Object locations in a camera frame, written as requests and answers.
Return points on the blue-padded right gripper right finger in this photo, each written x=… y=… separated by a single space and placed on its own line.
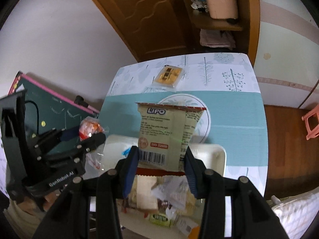
x=194 y=169

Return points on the white orange stick packet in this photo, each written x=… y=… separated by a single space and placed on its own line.
x=188 y=227

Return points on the cream Lipo biscuit packet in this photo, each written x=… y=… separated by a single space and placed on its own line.
x=165 y=133

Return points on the pink plastic stool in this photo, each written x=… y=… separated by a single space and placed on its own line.
x=311 y=123

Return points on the brown wooden door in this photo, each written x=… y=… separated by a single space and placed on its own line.
x=150 y=29

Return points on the wooden shelf unit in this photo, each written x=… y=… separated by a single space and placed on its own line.
x=240 y=17

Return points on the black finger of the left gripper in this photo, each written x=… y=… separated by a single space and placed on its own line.
x=90 y=144

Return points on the pink storage basket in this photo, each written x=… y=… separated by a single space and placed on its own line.
x=222 y=9

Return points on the white red-striped snack bag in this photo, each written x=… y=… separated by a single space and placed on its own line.
x=174 y=190

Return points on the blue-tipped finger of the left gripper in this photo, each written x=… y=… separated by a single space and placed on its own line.
x=47 y=141

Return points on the green snack packet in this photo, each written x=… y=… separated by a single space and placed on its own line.
x=162 y=220

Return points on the folded pink cloth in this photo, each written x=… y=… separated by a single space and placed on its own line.
x=217 y=39

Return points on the white checked bedding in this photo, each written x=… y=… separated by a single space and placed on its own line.
x=296 y=213

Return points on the patterned teal tablecloth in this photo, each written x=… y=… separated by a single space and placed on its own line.
x=219 y=89

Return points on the blue white candy packet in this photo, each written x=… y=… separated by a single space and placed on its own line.
x=126 y=152

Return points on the sliced bread package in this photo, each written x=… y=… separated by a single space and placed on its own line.
x=141 y=197

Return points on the yellow cracker pack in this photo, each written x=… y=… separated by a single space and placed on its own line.
x=168 y=78

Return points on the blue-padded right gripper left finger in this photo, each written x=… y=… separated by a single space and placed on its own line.
x=126 y=171

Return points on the green chalkboard pink frame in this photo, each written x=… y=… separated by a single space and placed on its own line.
x=45 y=109

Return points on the red candy packet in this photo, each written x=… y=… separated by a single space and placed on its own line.
x=88 y=127

